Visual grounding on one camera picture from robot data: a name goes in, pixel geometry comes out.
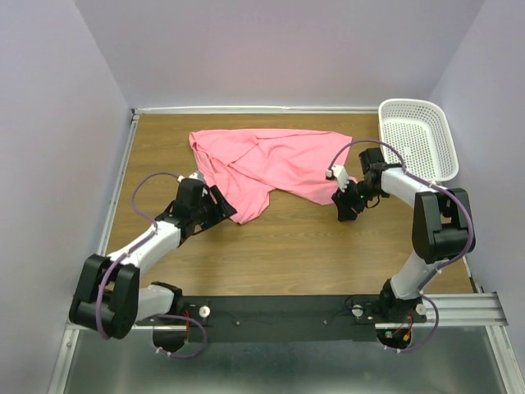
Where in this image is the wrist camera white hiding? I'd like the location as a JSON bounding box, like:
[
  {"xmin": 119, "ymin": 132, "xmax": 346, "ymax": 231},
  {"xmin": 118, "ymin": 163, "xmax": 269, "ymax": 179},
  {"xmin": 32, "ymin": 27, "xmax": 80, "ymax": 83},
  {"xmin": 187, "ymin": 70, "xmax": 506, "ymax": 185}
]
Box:
[
  {"xmin": 176, "ymin": 171, "xmax": 205, "ymax": 183},
  {"xmin": 325, "ymin": 164, "xmax": 352, "ymax": 192}
]

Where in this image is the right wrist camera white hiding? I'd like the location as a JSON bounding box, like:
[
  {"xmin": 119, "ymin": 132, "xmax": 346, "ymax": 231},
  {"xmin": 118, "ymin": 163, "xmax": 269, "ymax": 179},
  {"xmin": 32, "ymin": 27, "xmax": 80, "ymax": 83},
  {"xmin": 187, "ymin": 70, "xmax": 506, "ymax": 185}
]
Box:
[{"xmin": 325, "ymin": 164, "xmax": 352, "ymax": 192}]

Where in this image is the pink t shirt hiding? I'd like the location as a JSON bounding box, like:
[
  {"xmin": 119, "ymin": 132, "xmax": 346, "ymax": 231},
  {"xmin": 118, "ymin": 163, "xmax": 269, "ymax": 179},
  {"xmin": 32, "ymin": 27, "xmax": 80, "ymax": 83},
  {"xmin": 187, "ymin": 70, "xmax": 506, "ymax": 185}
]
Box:
[{"xmin": 189, "ymin": 129, "xmax": 352, "ymax": 225}]

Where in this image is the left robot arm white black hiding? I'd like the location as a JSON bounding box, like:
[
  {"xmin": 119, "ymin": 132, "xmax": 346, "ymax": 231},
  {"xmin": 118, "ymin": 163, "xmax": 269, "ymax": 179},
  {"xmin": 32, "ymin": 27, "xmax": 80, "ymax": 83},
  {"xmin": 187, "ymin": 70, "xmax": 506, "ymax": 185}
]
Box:
[{"xmin": 69, "ymin": 177, "xmax": 237, "ymax": 339}]

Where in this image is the white perforated plastic basket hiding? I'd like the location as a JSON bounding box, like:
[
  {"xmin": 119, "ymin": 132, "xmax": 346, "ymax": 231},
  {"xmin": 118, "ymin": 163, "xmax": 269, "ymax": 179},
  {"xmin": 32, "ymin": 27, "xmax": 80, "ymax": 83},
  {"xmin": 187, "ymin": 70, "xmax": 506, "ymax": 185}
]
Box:
[{"xmin": 378, "ymin": 98, "xmax": 459, "ymax": 183}]

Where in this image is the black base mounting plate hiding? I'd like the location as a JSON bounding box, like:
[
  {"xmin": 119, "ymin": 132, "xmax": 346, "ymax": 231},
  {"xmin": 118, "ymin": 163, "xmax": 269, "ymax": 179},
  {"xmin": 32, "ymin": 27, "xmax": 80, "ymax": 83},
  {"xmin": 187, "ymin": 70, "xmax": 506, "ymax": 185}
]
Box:
[{"xmin": 153, "ymin": 295, "xmax": 427, "ymax": 355}]

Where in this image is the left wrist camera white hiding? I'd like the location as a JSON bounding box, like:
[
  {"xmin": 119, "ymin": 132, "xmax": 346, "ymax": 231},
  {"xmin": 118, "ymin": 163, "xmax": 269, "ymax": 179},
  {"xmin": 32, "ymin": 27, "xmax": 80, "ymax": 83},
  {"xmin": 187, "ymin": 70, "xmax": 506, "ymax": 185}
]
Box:
[{"xmin": 176, "ymin": 171, "xmax": 205, "ymax": 183}]

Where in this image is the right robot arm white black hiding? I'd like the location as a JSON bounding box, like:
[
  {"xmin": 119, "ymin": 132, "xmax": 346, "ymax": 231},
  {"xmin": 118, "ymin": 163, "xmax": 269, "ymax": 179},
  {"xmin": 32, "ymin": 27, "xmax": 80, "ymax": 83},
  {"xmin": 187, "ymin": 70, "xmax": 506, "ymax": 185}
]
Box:
[{"xmin": 326, "ymin": 148, "xmax": 475, "ymax": 323}]

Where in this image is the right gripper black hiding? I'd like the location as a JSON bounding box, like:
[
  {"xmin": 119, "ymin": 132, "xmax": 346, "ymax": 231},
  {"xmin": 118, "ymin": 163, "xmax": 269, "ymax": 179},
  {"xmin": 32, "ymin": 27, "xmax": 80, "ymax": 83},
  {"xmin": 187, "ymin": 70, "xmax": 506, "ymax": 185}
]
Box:
[{"xmin": 331, "ymin": 176, "xmax": 381, "ymax": 222}]

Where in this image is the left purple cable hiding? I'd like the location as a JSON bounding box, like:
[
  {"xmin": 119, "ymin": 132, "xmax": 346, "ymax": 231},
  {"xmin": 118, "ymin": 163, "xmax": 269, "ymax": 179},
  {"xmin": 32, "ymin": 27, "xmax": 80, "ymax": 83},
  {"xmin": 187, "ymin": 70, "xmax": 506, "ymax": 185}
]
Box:
[{"xmin": 94, "ymin": 171, "xmax": 184, "ymax": 340}]

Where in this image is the aluminium front rail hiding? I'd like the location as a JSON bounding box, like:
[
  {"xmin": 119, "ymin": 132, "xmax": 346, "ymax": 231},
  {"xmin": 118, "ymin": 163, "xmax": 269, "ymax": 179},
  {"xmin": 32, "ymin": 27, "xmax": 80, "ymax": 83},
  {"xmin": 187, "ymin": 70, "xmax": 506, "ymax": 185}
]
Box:
[{"xmin": 65, "ymin": 291, "xmax": 509, "ymax": 330}]

